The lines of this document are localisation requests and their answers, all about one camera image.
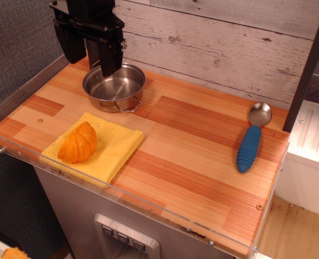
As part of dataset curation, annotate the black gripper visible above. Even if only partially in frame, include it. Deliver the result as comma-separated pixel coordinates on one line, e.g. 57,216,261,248
50,1,125,78

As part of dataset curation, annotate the stainless steel pot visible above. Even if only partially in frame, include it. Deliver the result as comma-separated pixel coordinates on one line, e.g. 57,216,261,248
83,63,146,113

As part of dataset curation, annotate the yellow folded towel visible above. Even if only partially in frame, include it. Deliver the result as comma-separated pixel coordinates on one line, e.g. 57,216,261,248
40,112,144,189

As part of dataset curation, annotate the clear acrylic left guard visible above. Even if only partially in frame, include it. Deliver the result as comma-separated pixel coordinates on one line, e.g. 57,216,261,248
0,55,69,122

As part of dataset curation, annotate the silver dispenser button panel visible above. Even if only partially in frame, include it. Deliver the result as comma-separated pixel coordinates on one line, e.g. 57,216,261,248
94,213,161,259

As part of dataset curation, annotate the orange object bottom left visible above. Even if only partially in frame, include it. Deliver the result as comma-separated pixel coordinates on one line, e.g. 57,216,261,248
1,247,29,259

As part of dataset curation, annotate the dark left cabinet post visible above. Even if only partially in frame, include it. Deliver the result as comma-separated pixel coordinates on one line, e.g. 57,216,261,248
85,39,100,69

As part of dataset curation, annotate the dark cabinet post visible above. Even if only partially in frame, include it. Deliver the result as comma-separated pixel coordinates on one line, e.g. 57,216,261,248
85,39,100,69
282,27,319,133

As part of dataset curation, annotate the blue handled metal spoon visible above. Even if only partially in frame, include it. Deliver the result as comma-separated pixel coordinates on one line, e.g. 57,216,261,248
236,103,272,173

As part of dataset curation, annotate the dark right cabinet post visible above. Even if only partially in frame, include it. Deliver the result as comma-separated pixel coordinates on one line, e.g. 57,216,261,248
282,27,319,133

